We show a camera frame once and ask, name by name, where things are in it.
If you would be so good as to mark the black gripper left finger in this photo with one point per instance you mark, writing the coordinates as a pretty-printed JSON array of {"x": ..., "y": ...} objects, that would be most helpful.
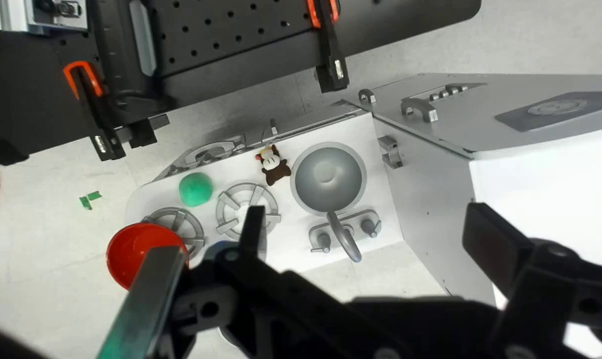
[{"x": 254, "y": 233}]

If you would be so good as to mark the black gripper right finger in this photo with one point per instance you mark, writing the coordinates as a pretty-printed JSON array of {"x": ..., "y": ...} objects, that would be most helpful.
[{"x": 514, "y": 260}]

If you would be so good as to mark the brown white plush toy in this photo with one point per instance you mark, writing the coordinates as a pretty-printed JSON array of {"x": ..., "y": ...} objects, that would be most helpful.
[{"x": 274, "y": 167}]

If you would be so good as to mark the grey toy faucet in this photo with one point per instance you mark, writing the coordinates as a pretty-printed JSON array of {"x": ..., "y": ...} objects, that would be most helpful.
[{"x": 344, "y": 233}]

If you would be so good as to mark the silver toy sink basin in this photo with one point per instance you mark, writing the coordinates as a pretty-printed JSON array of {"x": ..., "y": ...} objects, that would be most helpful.
[{"x": 328, "y": 177}]

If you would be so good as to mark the white toy kitchen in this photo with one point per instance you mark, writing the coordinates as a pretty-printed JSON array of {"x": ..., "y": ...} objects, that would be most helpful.
[{"x": 434, "y": 193}]

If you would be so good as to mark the green ball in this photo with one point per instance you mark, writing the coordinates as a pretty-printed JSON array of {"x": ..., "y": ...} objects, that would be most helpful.
[{"x": 197, "y": 189}]

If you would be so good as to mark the red plastic bowl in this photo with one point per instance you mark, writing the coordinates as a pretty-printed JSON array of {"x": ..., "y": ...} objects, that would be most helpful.
[{"x": 133, "y": 250}]

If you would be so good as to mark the grey kitchen latch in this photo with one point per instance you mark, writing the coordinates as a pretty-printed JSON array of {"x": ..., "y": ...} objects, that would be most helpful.
[{"x": 392, "y": 153}]

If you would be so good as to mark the green tape piece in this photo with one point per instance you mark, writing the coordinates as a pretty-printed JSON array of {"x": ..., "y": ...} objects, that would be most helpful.
[{"x": 87, "y": 203}]

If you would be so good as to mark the grey round oven knob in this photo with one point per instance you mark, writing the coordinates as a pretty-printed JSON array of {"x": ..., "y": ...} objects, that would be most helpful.
[{"x": 368, "y": 97}]

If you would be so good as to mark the orange black bar clamp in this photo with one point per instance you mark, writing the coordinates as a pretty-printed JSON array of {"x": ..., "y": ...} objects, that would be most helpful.
[
  {"x": 103, "y": 127},
  {"x": 330, "y": 53}
]

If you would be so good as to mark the black perforated board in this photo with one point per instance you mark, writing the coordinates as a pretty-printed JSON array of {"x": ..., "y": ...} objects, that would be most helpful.
[
  {"x": 29, "y": 101},
  {"x": 248, "y": 27}
]

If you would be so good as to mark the black housing with grey strip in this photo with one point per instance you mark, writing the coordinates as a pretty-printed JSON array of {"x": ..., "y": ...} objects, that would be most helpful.
[{"x": 125, "y": 61}]

